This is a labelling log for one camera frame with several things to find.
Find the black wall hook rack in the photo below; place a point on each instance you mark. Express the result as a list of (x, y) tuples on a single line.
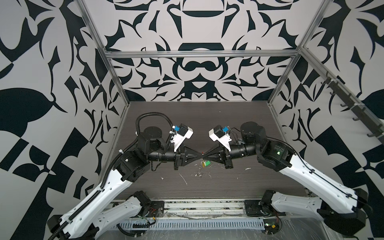
[(350, 102)]

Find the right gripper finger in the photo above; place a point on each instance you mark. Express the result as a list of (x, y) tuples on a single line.
[(213, 153), (215, 159)]

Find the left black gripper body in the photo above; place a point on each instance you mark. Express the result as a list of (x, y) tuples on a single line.
[(177, 157)]

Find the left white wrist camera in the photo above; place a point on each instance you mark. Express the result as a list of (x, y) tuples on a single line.
[(179, 134)]

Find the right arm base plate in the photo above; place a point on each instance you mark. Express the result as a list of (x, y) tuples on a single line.
[(255, 208)]

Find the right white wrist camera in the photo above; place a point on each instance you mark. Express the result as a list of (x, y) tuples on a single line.
[(222, 135)]

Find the white slotted cable duct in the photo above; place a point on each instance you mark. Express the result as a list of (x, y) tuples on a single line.
[(200, 224)]

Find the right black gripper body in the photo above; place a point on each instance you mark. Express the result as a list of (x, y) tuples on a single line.
[(228, 157)]

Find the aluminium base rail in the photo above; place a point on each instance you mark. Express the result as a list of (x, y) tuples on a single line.
[(204, 205)]

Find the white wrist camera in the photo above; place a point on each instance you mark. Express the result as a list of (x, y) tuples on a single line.
[(179, 134), (222, 135)]

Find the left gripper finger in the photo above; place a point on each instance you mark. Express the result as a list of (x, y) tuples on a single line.
[(191, 158), (190, 152)]

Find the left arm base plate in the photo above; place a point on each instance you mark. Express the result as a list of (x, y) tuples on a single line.
[(156, 208)]

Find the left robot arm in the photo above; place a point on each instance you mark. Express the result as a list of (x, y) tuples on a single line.
[(130, 164)]

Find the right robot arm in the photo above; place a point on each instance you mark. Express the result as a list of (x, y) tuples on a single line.
[(337, 206)]

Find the small circuit board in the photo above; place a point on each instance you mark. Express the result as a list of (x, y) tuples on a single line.
[(272, 226)]

